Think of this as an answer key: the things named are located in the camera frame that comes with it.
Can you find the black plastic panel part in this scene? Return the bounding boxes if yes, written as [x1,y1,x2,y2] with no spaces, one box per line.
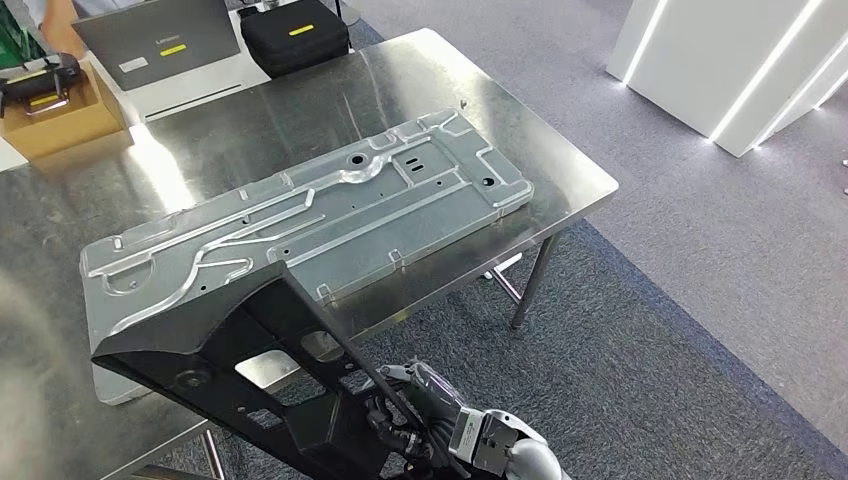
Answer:
[91,260,465,480]

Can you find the stainless steel workbench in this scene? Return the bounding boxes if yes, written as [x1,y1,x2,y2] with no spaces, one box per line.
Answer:
[0,27,621,480]

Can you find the stamped grey metal panel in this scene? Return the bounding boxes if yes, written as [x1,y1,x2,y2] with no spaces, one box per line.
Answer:
[79,109,535,407]

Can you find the black case yellow label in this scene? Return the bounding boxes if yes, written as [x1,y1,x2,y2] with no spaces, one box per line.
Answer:
[238,0,351,79]

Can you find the white display with light strips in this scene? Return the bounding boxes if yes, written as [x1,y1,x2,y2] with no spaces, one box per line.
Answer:
[606,0,848,159]

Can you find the grey laptop yellow sticker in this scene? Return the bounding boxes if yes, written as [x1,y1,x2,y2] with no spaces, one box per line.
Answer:
[71,0,243,93]

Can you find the brown cardboard box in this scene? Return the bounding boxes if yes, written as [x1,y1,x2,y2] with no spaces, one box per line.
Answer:
[0,59,135,164]

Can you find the person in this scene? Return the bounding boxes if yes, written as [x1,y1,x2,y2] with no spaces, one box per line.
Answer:
[71,0,157,20]

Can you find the black device yellow labels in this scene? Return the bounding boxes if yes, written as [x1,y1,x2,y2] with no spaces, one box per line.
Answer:
[0,52,85,119]

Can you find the dark green object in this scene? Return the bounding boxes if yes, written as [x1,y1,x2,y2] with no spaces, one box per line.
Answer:
[0,0,49,71]

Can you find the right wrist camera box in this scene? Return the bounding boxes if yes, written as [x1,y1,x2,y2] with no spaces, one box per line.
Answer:
[449,407,520,477]

